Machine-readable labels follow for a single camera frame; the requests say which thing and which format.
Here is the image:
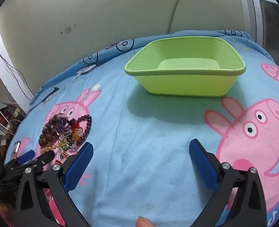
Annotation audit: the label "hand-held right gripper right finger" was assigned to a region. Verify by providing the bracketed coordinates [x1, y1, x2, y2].
[189, 139, 267, 227]

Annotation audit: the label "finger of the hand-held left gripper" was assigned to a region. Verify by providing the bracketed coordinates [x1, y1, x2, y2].
[2, 151, 55, 185]
[4, 149, 36, 171]

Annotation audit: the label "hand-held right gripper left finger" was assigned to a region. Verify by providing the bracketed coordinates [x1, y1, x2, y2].
[15, 142, 94, 227]

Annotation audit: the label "gold bead bracelet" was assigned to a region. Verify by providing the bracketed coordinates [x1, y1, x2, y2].
[41, 144, 62, 155]

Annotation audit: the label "pile of beaded jewelry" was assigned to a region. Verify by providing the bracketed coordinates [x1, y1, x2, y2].
[38, 114, 93, 156]

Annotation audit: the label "green plastic basket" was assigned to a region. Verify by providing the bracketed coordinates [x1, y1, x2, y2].
[124, 36, 246, 98]

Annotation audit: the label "person's right hand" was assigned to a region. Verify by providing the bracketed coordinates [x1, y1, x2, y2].
[136, 216, 155, 227]

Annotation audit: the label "cluttered shelf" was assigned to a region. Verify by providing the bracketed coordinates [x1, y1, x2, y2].
[0, 97, 25, 145]

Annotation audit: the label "blue cartoon pig blanket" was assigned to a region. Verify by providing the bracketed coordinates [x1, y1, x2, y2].
[2, 30, 279, 227]

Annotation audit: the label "white charger box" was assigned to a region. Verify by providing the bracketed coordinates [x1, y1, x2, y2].
[77, 64, 97, 76]

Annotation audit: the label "black cable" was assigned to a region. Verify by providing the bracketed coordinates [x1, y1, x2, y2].
[37, 87, 60, 103]

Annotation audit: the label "dark hanging wall cables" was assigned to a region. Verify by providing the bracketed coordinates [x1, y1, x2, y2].
[0, 37, 35, 100]

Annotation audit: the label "thin white wall cable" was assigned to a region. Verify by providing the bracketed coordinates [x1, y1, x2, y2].
[169, 0, 186, 34]

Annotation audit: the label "white window frame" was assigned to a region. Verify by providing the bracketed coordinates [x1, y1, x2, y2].
[236, 0, 279, 72]

